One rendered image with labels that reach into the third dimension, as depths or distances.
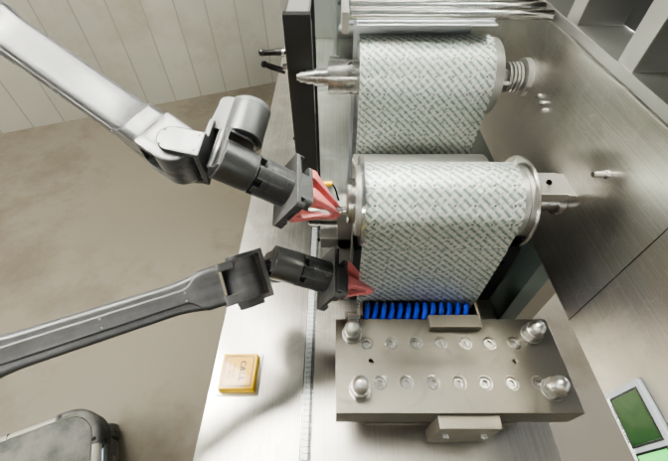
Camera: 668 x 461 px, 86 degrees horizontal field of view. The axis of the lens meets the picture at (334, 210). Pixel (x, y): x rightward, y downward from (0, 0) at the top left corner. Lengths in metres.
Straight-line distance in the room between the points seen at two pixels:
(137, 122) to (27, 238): 2.30
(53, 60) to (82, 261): 1.90
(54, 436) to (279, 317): 1.07
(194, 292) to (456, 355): 0.46
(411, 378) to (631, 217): 0.40
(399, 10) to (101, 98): 0.47
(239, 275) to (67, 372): 1.61
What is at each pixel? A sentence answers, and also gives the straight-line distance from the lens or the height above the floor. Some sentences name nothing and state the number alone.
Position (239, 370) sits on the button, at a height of 0.92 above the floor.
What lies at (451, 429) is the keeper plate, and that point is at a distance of 0.69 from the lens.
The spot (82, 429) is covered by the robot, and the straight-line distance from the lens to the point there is 1.70.
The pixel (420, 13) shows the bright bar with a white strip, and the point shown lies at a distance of 0.70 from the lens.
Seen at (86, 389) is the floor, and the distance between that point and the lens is 2.04.
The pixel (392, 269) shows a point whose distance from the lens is 0.64.
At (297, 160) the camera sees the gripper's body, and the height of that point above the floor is 1.33.
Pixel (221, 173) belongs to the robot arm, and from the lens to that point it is 0.48.
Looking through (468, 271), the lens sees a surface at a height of 1.14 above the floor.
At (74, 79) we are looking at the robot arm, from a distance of 0.61.
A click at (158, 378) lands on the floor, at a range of 1.91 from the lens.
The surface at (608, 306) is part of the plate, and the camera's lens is 0.62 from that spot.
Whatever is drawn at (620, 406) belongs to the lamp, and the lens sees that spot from 0.63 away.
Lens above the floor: 1.67
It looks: 48 degrees down
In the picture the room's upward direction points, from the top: straight up
